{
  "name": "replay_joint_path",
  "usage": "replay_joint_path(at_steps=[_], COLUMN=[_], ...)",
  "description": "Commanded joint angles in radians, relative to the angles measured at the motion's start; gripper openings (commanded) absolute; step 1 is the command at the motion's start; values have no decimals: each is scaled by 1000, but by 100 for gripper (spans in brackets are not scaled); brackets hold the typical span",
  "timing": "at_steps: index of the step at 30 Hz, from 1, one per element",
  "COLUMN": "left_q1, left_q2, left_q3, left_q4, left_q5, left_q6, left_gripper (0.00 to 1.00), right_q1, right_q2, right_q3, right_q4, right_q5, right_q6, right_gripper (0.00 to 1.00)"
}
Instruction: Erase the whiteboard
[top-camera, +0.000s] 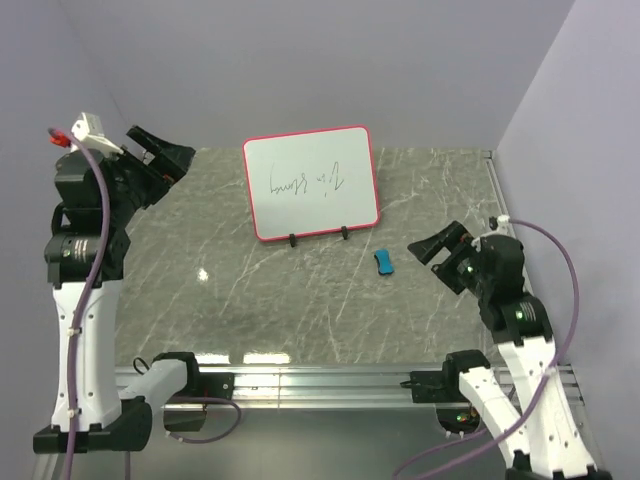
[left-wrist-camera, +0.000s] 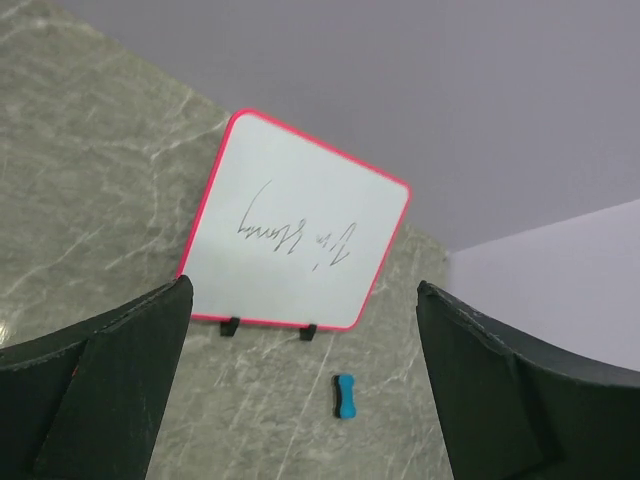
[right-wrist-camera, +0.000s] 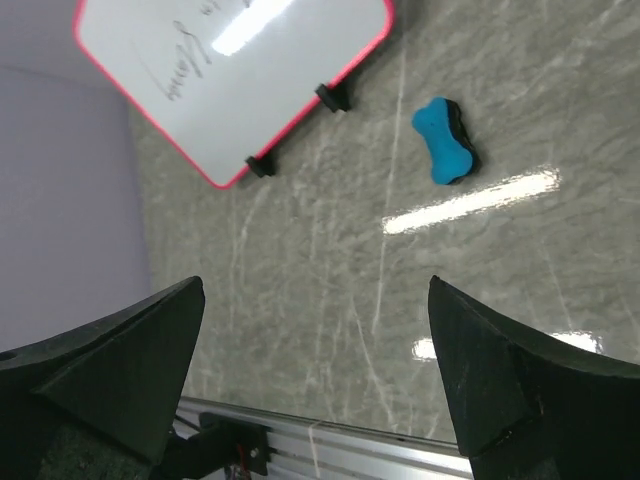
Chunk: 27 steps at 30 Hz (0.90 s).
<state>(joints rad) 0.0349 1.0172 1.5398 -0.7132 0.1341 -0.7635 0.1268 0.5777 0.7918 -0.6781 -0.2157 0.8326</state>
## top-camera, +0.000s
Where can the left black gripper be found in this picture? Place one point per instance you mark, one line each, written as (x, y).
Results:
(169, 165)

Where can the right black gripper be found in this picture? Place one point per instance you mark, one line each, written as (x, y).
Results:
(453, 237)

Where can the blue whiteboard eraser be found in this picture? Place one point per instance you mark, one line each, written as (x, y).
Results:
(384, 263)

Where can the pink framed whiteboard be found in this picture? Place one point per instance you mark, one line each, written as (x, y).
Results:
(312, 182)

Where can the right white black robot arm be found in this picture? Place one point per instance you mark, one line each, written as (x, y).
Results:
(537, 437)

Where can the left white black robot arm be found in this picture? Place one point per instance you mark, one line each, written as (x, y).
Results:
(102, 186)

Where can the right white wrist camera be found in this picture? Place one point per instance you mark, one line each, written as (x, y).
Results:
(497, 226)

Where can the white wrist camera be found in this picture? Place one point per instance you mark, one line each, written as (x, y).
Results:
(497, 226)
(88, 130)

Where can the aluminium rail right side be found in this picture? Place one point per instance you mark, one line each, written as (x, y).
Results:
(488, 156)

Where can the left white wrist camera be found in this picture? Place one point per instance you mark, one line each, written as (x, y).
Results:
(88, 130)

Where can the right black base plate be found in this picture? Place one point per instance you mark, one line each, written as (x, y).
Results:
(429, 387)

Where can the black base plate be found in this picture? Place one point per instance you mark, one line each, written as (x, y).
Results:
(429, 387)
(210, 386)

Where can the aluminium mounting rail front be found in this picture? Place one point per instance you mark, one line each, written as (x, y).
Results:
(334, 387)

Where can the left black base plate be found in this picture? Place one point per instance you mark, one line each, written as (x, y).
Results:
(210, 386)

